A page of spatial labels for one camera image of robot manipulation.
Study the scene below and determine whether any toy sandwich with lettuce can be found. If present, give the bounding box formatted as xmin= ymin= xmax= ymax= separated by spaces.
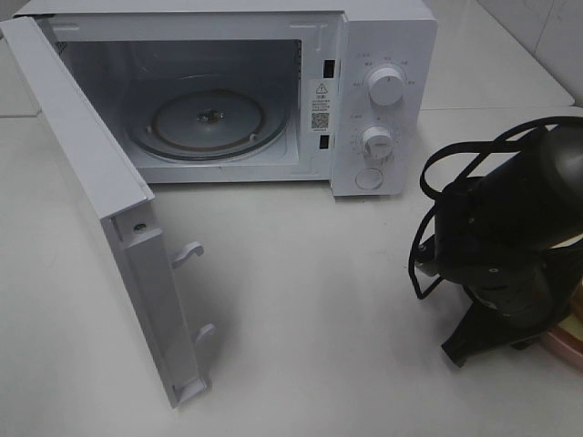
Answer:
xmin=559 ymin=283 xmax=583 ymax=341

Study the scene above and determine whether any round white door button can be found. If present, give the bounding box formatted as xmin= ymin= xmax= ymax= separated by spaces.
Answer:
xmin=355 ymin=168 xmax=384 ymax=190

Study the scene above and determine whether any white timer knob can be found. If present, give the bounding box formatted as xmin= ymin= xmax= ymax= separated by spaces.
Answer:
xmin=362 ymin=127 xmax=394 ymax=159

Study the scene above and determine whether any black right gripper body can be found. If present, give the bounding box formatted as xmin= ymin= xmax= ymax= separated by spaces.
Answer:
xmin=465 ymin=259 xmax=582 ymax=351

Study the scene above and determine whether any black camera cable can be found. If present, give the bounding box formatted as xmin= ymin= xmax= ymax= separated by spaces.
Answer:
xmin=406 ymin=114 xmax=583 ymax=300

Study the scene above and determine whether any upper white power knob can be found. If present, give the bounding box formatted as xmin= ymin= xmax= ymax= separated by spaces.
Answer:
xmin=366 ymin=66 xmax=404 ymax=107

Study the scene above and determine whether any white microwave oven body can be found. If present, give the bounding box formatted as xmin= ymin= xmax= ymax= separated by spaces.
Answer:
xmin=10 ymin=1 xmax=437 ymax=197

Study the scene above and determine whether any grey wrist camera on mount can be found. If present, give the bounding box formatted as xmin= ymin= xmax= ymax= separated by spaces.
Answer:
xmin=414 ymin=237 xmax=445 ymax=278

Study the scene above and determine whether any pink round plate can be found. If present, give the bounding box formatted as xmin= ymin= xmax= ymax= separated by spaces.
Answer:
xmin=541 ymin=318 xmax=582 ymax=371

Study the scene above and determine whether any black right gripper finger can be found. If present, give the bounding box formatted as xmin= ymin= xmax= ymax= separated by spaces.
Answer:
xmin=441 ymin=304 xmax=506 ymax=367

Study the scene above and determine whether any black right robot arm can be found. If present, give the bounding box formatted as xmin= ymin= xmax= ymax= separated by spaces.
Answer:
xmin=435 ymin=125 xmax=582 ymax=366

